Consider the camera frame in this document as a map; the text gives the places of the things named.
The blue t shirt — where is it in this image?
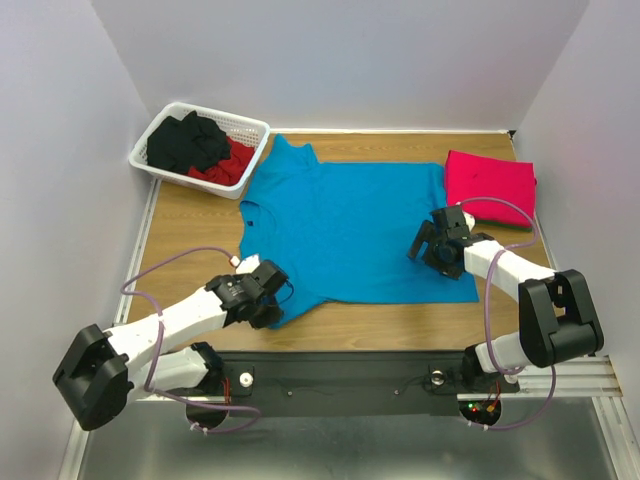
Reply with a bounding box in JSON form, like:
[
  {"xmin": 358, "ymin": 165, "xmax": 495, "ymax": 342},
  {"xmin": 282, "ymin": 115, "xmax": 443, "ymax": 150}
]
[{"xmin": 240, "ymin": 135, "xmax": 478, "ymax": 327}]

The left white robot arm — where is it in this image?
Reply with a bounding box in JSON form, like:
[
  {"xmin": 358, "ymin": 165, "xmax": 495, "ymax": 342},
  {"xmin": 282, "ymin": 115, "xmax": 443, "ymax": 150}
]
[{"xmin": 53, "ymin": 256, "xmax": 288, "ymax": 431}]

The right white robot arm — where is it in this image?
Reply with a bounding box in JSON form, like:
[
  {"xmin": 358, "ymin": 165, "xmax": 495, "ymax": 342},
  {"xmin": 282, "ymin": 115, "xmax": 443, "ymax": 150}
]
[{"xmin": 408, "ymin": 205, "xmax": 604, "ymax": 390}]

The folded pink t shirt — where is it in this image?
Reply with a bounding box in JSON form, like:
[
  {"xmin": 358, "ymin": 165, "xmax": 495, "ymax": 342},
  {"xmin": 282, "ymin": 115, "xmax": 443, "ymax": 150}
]
[{"xmin": 444, "ymin": 150, "xmax": 537, "ymax": 230}]

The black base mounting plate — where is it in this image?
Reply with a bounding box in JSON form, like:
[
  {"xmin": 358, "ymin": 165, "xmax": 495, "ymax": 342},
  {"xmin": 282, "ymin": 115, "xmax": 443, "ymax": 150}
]
[{"xmin": 221, "ymin": 351, "xmax": 519, "ymax": 417}]

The dark red t shirt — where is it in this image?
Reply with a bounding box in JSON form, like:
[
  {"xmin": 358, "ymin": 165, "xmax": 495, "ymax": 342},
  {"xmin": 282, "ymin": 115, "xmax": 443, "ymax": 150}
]
[{"xmin": 187, "ymin": 137, "xmax": 255, "ymax": 186}]

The white plastic laundry basket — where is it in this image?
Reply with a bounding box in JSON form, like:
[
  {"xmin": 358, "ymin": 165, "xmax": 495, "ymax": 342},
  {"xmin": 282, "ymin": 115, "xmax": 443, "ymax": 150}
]
[{"xmin": 128, "ymin": 101, "xmax": 271, "ymax": 200}]

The black t shirt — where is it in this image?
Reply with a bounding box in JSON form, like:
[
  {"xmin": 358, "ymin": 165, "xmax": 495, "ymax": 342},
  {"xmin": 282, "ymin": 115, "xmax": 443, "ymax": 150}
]
[{"xmin": 146, "ymin": 111, "xmax": 231, "ymax": 175}]

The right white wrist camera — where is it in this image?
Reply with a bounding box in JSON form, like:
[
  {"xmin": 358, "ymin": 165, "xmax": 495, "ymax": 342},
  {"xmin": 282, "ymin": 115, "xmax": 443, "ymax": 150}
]
[{"xmin": 453, "ymin": 209, "xmax": 475, "ymax": 232}]

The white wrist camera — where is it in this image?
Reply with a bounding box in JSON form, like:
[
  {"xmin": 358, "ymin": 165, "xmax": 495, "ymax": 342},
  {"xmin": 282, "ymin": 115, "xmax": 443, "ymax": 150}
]
[
  {"xmin": 229, "ymin": 254, "xmax": 261, "ymax": 275},
  {"xmin": 453, "ymin": 209, "xmax": 475, "ymax": 232}
]

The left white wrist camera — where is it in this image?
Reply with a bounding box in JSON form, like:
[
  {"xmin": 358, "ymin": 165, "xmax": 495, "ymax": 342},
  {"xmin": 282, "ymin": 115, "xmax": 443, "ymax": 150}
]
[{"xmin": 229, "ymin": 254, "xmax": 261, "ymax": 275}]

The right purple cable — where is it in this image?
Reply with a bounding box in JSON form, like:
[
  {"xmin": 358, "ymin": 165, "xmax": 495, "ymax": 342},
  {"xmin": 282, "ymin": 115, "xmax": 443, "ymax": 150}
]
[{"xmin": 449, "ymin": 197, "xmax": 557, "ymax": 432}]

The purple cable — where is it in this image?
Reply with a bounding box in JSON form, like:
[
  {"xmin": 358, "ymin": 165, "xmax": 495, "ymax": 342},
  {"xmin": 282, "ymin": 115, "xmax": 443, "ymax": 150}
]
[
  {"xmin": 120, "ymin": 246, "xmax": 296, "ymax": 435},
  {"xmin": 449, "ymin": 197, "xmax": 557, "ymax": 432}
]

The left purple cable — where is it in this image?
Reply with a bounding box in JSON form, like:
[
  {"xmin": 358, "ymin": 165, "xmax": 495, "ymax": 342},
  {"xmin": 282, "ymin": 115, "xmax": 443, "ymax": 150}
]
[{"xmin": 120, "ymin": 246, "xmax": 296, "ymax": 435}]

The aluminium extrusion frame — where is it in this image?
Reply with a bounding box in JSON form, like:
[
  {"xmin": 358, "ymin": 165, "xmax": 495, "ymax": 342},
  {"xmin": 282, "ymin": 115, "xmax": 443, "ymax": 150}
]
[{"xmin": 58, "ymin": 180, "xmax": 161, "ymax": 480}]

